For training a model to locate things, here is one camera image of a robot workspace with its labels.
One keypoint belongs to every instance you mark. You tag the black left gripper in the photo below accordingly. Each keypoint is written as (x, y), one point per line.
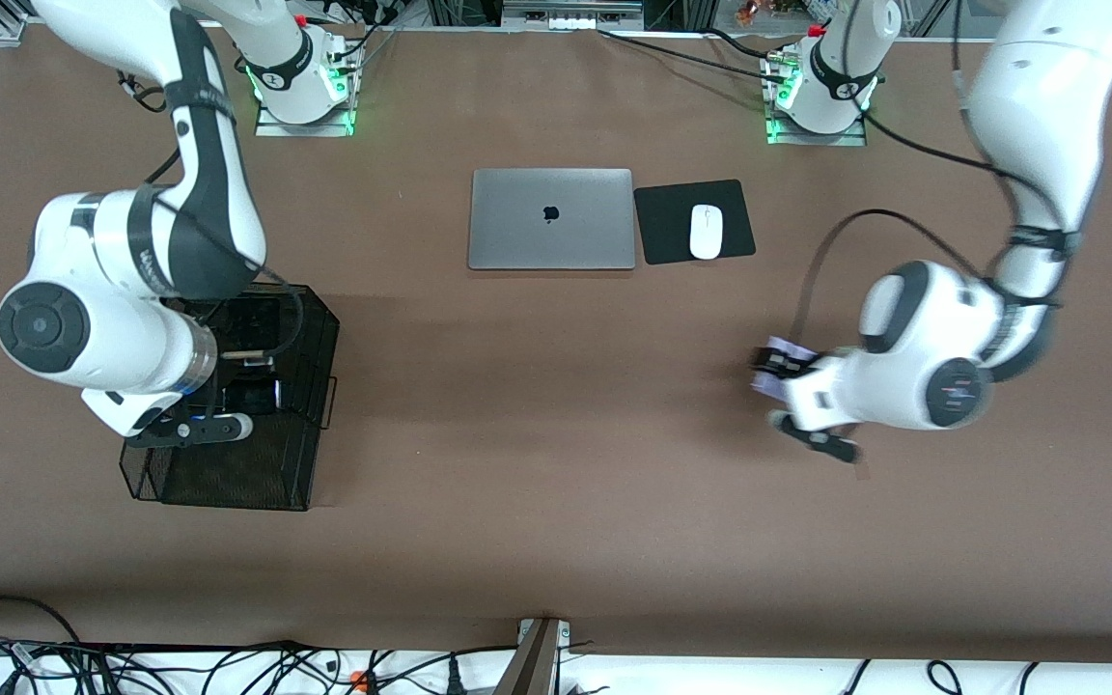
(790, 365)

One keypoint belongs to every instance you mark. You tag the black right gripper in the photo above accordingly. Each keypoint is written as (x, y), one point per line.
(245, 363)

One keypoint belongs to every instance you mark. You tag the black slab smartphone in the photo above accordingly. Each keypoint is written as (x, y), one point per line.
(255, 323)

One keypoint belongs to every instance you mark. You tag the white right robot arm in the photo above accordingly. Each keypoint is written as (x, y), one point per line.
(208, 145)

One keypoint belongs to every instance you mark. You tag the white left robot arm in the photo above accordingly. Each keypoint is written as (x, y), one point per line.
(932, 319)

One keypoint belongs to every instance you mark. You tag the black mesh two-tier organizer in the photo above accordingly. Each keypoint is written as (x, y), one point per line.
(257, 473)

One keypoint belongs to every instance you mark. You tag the white computer mouse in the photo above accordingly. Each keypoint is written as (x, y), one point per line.
(706, 232)

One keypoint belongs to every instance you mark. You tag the black mouse pad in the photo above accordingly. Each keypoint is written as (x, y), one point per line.
(662, 222)

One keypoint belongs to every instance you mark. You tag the silver laptop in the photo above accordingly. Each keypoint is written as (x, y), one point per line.
(508, 222)

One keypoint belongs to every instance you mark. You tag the orange connector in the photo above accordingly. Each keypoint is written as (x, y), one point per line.
(358, 680)

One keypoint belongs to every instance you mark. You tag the white power strip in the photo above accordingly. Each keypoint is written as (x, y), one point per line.
(570, 19)

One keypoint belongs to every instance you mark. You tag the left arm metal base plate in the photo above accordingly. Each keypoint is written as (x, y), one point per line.
(788, 138)

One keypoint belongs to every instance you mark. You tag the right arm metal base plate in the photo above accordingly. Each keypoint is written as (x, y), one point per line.
(271, 128)

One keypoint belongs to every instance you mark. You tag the aluminium camera post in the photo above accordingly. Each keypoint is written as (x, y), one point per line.
(532, 666)

